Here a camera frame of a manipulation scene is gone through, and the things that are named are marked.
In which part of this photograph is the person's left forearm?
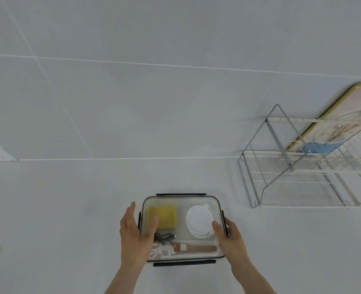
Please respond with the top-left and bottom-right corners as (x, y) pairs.
(104, 264), (147, 294)

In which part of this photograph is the yellow sponge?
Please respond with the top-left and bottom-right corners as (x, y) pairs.
(147, 205), (178, 230)

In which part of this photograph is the clear plastic box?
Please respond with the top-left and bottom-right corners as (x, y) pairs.
(138, 193), (230, 267)

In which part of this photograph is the white cable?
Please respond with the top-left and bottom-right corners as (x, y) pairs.
(149, 244), (175, 260)

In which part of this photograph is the white wire dish rack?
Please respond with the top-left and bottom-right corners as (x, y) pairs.
(238, 104), (361, 209)

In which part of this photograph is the wooden handled tool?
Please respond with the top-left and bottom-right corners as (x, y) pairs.
(171, 243), (218, 256)

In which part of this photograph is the white round lid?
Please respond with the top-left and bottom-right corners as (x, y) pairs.
(185, 203), (218, 238)

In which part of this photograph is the person's right hand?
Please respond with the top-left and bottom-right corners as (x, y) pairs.
(211, 218), (252, 275)

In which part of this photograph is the person's left hand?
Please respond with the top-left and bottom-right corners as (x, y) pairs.
(120, 202), (160, 267)

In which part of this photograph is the blue cloth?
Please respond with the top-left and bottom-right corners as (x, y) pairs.
(301, 140), (342, 155)

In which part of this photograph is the person's right forearm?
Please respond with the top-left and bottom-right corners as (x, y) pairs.
(230, 264), (277, 294)

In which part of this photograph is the black cable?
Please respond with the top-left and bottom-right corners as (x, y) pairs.
(154, 232), (177, 245)

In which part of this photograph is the yellow rimmed tray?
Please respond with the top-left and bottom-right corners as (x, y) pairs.
(286, 83), (361, 154)

